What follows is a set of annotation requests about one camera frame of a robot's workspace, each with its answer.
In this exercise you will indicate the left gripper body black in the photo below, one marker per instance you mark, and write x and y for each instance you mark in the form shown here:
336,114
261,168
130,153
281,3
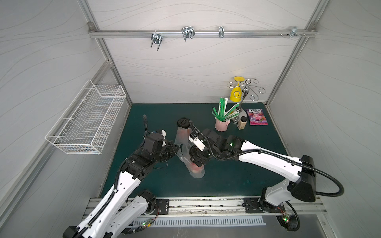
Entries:
171,150

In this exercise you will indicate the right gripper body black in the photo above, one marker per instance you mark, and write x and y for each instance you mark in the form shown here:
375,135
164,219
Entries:
197,155

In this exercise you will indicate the clear plastic carrier bag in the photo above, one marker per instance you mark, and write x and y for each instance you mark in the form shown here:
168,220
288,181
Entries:
184,151

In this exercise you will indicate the red paper cup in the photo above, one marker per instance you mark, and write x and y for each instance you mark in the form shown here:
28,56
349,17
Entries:
196,171
184,129

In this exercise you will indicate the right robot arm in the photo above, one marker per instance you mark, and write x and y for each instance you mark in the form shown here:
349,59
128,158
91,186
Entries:
299,173

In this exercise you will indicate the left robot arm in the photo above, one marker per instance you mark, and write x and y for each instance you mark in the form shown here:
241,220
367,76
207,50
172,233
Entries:
109,218

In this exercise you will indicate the pink straw holder cup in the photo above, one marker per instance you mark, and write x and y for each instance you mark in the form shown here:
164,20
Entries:
221,126

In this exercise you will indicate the green straws bundle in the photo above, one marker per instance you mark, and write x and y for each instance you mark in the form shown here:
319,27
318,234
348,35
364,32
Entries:
222,114

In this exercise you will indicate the small brown bottle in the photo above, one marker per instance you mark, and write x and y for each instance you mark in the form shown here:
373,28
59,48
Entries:
242,123

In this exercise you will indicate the metal spiral cup stand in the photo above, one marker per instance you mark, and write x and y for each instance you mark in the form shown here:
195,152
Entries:
249,87

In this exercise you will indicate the pink snack packet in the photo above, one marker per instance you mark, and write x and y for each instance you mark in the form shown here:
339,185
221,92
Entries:
256,117

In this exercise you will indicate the yellow hanging cup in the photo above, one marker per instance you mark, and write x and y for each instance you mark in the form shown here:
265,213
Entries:
236,92

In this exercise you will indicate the metal u-bolt hook left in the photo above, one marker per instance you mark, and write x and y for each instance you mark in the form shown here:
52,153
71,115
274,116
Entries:
156,39

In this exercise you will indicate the metal u-bolt hook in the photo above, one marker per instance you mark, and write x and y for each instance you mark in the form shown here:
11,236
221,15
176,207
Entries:
188,32
156,39

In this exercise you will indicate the small metal clip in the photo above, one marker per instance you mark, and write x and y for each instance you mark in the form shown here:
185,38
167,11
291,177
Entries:
221,32

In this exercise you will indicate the metal u-bolt hook middle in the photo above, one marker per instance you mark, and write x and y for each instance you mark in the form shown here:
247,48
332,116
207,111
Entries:
188,32

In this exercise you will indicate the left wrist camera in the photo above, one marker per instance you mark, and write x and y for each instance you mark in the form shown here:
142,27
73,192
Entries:
163,134

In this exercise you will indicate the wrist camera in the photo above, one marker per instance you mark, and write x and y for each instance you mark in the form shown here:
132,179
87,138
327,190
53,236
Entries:
163,134
197,142

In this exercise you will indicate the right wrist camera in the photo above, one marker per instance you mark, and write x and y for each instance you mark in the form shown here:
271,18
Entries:
197,142

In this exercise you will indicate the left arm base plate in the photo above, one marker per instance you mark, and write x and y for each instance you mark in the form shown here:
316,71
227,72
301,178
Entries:
157,207

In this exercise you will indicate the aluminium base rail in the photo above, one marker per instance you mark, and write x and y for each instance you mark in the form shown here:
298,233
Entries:
232,206

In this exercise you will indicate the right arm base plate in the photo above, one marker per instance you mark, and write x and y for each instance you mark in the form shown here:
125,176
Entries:
252,206

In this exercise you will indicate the white wire basket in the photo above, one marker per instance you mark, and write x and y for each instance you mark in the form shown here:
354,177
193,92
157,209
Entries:
86,124

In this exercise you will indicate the white slotted cable duct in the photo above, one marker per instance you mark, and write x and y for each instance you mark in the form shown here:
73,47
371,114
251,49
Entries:
214,221

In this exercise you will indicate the horizontal aluminium rail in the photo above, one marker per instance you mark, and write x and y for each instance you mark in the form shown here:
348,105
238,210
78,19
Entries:
214,33

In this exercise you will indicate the metal bracket hook right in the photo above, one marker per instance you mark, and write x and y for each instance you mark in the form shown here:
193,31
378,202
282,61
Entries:
293,34

